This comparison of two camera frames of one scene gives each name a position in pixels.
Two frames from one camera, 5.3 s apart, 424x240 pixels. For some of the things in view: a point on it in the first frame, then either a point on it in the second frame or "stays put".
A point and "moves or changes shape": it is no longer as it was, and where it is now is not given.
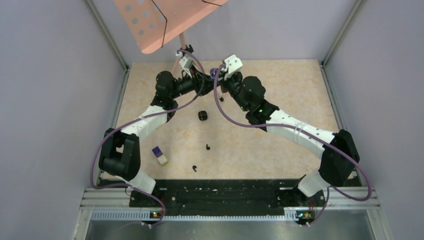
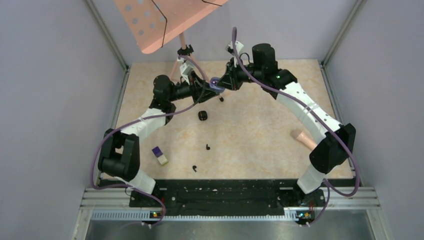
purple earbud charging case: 213,72 moves or changes shape
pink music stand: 151,22 stays put
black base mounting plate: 225,197 stays put
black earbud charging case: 202,115 stays put
